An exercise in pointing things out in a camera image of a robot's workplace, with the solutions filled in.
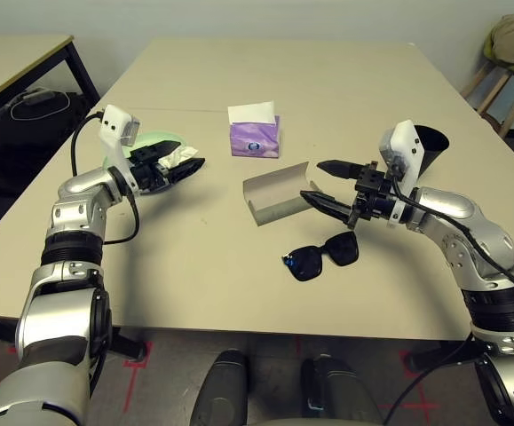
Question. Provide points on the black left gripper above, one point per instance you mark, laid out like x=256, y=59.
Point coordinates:
x=147, y=171

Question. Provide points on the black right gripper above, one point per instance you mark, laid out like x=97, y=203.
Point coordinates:
x=372, y=195

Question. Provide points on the light green plate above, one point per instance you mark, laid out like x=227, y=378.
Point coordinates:
x=159, y=135

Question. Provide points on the grey glasses case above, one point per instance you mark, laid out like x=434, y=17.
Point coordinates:
x=279, y=208

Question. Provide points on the black sunglasses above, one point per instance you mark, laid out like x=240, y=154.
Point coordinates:
x=305, y=266

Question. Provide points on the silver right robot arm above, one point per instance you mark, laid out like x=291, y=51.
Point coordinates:
x=452, y=208

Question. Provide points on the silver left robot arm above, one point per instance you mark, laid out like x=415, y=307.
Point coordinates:
x=83, y=186

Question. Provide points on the purple tissue box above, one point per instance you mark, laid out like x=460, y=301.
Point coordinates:
x=254, y=142

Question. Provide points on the white tissue sheet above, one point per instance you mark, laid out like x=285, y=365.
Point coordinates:
x=252, y=111

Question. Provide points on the black plastic cup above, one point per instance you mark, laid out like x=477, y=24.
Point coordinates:
x=434, y=151

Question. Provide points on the white power adapter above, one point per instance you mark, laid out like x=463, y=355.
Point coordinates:
x=39, y=95

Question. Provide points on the black fabric bag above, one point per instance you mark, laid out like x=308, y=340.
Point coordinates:
x=17, y=146

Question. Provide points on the grey robot right leg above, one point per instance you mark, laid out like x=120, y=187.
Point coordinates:
x=341, y=390

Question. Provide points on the grey robot leg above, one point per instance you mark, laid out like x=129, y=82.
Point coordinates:
x=221, y=386
x=341, y=390

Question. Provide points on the grey robot left leg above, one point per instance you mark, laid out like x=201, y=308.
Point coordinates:
x=221, y=386

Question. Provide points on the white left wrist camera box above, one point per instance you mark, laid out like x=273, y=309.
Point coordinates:
x=114, y=122

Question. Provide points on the beige side table black frame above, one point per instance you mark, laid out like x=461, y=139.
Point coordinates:
x=8, y=57

